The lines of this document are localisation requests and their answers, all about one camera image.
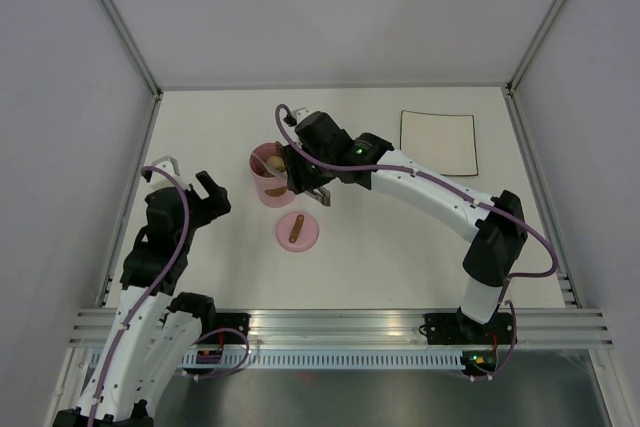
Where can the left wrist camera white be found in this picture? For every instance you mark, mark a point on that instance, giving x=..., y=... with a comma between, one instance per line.
x=163, y=172

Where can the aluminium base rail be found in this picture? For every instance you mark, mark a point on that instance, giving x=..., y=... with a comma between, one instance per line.
x=538, y=329

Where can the metal tongs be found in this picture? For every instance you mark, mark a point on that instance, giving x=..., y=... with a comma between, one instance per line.
x=321, y=194

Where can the white square plate black rim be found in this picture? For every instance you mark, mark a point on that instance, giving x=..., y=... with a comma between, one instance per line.
x=445, y=144

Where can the aluminium frame post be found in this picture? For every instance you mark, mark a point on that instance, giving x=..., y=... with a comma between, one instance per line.
x=544, y=28
x=130, y=46

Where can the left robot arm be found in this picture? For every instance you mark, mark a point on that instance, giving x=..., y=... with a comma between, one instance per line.
x=154, y=325

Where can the pink cylindrical lunch box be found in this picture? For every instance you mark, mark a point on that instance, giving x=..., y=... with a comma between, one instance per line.
x=272, y=192

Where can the right aluminium frame post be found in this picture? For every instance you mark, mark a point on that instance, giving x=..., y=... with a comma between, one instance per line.
x=544, y=28

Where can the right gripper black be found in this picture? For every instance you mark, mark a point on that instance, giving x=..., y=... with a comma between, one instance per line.
x=298, y=179

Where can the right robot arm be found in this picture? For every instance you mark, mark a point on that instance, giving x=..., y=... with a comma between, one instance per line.
x=322, y=152

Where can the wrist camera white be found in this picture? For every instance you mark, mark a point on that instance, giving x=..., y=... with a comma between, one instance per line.
x=298, y=115
x=163, y=172

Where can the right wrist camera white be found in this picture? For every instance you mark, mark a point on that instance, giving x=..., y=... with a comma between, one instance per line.
x=298, y=115

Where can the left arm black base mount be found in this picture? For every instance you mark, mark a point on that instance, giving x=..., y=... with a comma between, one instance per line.
x=231, y=322

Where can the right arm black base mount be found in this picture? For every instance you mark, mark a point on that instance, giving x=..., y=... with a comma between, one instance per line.
x=442, y=329

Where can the pink lunch box lid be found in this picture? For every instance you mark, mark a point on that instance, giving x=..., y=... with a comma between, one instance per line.
x=297, y=232

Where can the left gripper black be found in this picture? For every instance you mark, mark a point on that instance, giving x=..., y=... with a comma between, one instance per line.
x=211, y=207

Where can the left aluminium frame post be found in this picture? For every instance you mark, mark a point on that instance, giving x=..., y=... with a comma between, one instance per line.
x=130, y=46

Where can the white slotted cable duct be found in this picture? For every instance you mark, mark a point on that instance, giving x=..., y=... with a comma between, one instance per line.
x=354, y=359

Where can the round beige bun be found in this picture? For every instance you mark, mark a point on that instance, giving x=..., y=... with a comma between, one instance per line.
x=277, y=163

